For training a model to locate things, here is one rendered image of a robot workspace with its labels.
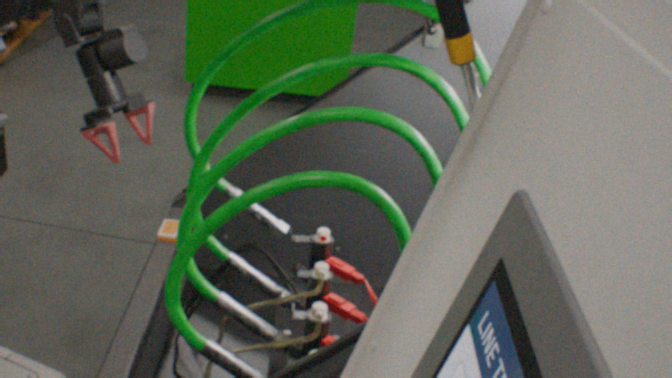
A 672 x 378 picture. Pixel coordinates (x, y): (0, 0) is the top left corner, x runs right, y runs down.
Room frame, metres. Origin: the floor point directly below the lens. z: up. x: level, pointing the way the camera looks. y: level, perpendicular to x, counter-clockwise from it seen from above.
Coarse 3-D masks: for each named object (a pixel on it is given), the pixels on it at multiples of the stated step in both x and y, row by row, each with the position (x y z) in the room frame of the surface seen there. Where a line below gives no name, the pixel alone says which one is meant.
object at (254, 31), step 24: (312, 0) 0.80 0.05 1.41; (336, 0) 0.80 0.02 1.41; (360, 0) 0.80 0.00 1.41; (384, 0) 0.80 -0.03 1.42; (408, 0) 0.80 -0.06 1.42; (264, 24) 0.80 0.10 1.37; (240, 48) 0.80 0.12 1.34; (480, 72) 0.81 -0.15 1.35; (192, 96) 0.79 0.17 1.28; (192, 120) 0.80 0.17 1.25; (192, 144) 0.79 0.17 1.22
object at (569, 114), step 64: (576, 0) 0.38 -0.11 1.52; (640, 0) 0.32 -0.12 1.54; (512, 64) 0.42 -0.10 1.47; (576, 64) 0.34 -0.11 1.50; (640, 64) 0.28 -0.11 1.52; (512, 128) 0.37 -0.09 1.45; (576, 128) 0.30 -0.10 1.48; (640, 128) 0.26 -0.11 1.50; (448, 192) 0.42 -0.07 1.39; (512, 192) 0.33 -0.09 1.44; (576, 192) 0.27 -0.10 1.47; (640, 192) 0.23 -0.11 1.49; (448, 256) 0.37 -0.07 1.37; (576, 256) 0.25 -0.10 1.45; (640, 256) 0.21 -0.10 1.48; (384, 320) 0.42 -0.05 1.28; (640, 320) 0.19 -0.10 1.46
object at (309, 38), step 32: (192, 0) 4.04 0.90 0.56; (224, 0) 4.06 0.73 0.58; (256, 0) 4.07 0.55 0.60; (288, 0) 4.08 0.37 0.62; (192, 32) 4.04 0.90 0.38; (224, 32) 4.06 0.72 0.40; (288, 32) 4.08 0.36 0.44; (320, 32) 4.09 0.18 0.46; (352, 32) 4.11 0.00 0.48; (192, 64) 4.05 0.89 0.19; (224, 64) 4.06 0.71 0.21; (256, 64) 4.07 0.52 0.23; (288, 64) 4.08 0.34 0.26; (224, 96) 4.10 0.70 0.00; (288, 96) 4.12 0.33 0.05
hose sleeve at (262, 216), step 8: (232, 184) 0.80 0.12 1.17; (224, 192) 0.79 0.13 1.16; (232, 192) 0.80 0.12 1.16; (240, 192) 0.80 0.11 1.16; (248, 208) 0.80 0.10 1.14; (256, 208) 0.80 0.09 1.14; (256, 216) 0.80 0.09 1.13; (264, 216) 0.80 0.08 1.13; (272, 216) 0.80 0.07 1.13; (264, 224) 0.80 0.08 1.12; (272, 224) 0.80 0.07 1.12
